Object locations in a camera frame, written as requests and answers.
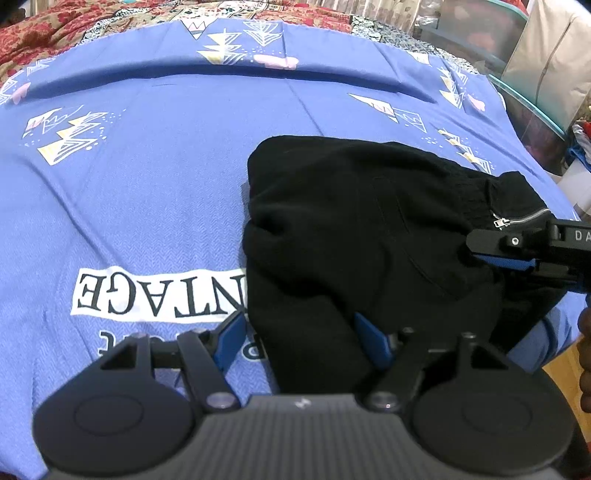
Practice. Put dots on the beige cushion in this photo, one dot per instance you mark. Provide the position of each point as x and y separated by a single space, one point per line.
549 55

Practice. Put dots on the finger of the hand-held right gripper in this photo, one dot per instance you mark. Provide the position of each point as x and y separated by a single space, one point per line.
503 261
558 274

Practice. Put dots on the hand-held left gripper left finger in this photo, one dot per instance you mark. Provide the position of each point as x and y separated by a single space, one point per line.
231 339

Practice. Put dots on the blue printed bedsheet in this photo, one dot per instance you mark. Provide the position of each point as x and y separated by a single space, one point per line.
138 184

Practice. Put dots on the red floral quilt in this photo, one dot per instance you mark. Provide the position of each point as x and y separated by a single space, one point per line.
92 27

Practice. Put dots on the person's right hand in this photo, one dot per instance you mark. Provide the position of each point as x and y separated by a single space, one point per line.
585 318

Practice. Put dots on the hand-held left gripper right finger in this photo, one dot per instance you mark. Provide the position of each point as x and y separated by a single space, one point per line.
369 339

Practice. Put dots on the black pants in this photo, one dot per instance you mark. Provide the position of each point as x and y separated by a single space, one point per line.
341 230

